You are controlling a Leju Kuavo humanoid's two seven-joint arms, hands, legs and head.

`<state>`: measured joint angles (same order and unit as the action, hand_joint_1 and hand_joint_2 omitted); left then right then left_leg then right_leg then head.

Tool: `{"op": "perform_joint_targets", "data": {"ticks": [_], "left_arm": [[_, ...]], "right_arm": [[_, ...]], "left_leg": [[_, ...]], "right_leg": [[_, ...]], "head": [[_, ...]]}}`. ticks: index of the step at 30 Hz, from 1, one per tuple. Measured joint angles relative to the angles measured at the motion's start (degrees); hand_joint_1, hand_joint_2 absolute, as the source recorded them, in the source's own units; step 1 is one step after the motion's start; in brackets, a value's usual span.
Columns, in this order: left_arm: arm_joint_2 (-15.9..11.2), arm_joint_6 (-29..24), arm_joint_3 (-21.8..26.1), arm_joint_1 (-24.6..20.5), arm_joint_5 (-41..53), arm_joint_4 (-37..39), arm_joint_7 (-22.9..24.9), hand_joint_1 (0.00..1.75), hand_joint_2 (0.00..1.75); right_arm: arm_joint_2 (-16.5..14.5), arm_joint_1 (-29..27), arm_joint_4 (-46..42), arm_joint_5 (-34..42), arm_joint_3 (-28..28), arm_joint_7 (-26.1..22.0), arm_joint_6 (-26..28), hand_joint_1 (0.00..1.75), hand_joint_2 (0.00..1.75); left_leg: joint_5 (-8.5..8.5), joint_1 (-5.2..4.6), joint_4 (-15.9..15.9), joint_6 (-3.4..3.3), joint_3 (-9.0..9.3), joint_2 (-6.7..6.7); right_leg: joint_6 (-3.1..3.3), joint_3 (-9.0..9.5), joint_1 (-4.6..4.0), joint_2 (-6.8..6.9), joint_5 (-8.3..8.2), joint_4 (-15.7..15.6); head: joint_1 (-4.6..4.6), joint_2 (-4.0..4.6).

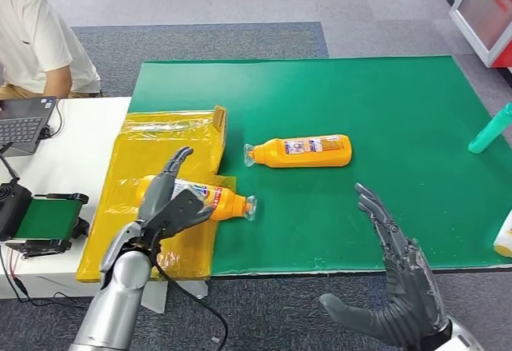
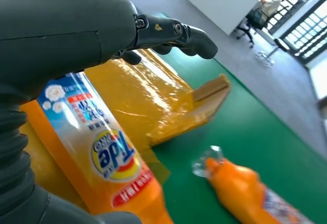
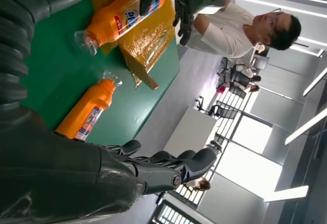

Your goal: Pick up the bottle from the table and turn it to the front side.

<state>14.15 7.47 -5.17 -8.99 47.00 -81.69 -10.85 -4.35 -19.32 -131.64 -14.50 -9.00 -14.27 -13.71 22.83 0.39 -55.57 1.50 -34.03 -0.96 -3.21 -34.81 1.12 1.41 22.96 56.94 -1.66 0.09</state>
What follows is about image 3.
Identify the yellow film-wrapped cardboard box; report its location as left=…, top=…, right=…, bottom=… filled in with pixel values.
left=89, top=0, right=180, bottom=91

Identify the background person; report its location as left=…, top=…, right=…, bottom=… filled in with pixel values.
left=229, top=73, right=261, bottom=93
left=187, top=177, right=211, bottom=193

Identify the green table mat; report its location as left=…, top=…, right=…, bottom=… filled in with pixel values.
left=20, top=0, right=180, bottom=147

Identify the white desk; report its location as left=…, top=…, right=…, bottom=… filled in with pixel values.
left=163, top=107, right=217, bottom=156

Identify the white light strip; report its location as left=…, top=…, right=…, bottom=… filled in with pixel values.
left=264, top=185, right=310, bottom=203
left=302, top=66, right=327, bottom=97
left=285, top=107, right=327, bottom=145

